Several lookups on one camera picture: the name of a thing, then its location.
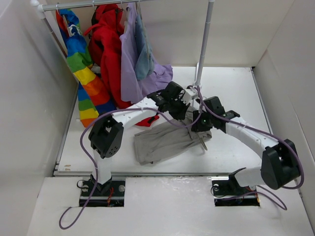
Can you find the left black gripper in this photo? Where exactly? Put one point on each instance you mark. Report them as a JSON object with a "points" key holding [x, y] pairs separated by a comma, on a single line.
{"points": [[181, 115]]}

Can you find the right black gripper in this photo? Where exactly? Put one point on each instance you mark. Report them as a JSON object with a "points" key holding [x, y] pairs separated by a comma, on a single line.
{"points": [[199, 128]]}

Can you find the grey trousers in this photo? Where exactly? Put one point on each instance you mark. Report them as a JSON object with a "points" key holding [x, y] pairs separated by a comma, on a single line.
{"points": [[165, 141]]}

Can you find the grey hanger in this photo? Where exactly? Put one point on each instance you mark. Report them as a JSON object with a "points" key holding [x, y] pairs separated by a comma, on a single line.
{"points": [[193, 134]]}

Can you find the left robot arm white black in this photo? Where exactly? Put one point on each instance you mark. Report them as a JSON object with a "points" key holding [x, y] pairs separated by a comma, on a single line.
{"points": [[107, 133]]}

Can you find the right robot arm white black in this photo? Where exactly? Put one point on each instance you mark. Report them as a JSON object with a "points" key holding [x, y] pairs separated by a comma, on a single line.
{"points": [[280, 163]]}

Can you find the lilac shirt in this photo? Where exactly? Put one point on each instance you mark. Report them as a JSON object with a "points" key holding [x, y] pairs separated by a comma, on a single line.
{"points": [[132, 90]]}

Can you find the blue denim shorts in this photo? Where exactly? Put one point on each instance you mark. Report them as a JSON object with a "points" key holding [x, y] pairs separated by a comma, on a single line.
{"points": [[145, 62]]}

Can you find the rainbow striped garment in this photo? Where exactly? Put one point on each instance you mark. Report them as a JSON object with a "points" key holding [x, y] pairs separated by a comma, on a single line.
{"points": [[93, 97]]}

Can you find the red jacket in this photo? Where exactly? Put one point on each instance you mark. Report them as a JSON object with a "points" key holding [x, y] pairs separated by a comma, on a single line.
{"points": [[105, 49]]}

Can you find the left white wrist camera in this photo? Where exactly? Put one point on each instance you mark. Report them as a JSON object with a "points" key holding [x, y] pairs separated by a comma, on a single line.
{"points": [[189, 95]]}

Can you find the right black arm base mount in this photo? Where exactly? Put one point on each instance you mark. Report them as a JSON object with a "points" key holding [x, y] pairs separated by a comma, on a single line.
{"points": [[229, 194]]}

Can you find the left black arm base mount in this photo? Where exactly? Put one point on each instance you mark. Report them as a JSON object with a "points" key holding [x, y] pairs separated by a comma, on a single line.
{"points": [[112, 196]]}

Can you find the aluminium table rail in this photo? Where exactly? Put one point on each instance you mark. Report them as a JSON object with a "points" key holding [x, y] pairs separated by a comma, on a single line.
{"points": [[57, 173]]}

